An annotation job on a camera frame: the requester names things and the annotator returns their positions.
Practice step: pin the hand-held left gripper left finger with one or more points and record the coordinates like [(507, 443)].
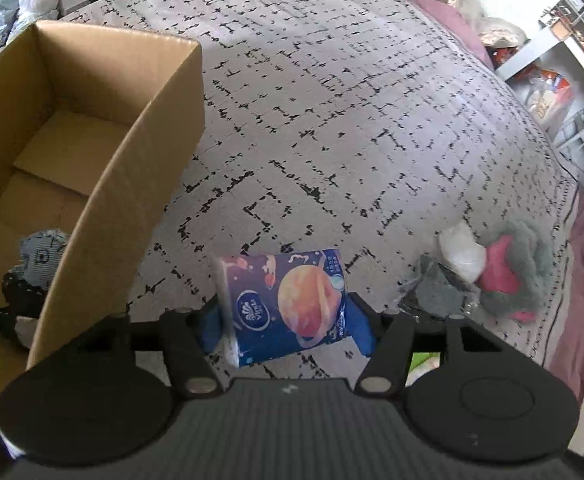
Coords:
[(207, 331)]

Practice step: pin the grey and pink plush toy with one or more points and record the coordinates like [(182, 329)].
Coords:
[(517, 270)]

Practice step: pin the pink bedsheet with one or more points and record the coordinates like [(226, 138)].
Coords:
[(574, 290)]

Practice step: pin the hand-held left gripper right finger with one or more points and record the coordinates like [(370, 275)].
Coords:
[(363, 326)]

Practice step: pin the grey black-patterned bed blanket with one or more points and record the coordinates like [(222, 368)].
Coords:
[(352, 125)]

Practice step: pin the blue planet print tissue pack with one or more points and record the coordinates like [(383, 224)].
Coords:
[(292, 305)]

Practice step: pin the black and white plush toy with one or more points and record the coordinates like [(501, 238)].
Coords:
[(16, 305)]

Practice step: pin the green cloth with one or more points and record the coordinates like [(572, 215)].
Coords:
[(422, 362)]

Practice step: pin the white shelf unit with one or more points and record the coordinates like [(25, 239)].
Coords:
[(562, 45)]

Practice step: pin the white soft plastic bag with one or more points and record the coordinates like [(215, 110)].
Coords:
[(459, 252)]

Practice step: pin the blue-grey denim plush toy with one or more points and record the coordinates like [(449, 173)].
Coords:
[(41, 257)]

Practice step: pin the clear bag of snacks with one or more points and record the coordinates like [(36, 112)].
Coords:
[(549, 95)]

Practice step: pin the brown cardboard box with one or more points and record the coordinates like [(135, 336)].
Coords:
[(121, 170)]

